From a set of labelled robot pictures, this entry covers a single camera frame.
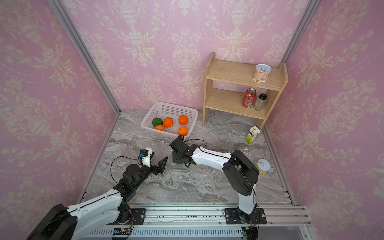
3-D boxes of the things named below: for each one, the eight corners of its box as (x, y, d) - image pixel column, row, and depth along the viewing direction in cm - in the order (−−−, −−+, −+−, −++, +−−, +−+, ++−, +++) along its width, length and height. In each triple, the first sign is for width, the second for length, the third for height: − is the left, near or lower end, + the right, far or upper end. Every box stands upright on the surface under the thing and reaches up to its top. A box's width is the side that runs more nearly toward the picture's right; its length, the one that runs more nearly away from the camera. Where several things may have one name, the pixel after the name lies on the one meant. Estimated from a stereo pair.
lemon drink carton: (249, 145, 103) (255, 132, 92) (244, 140, 106) (250, 127, 94) (254, 142, 104) (261, 130, 93) (249, 137, 107) (255, 124, 96)
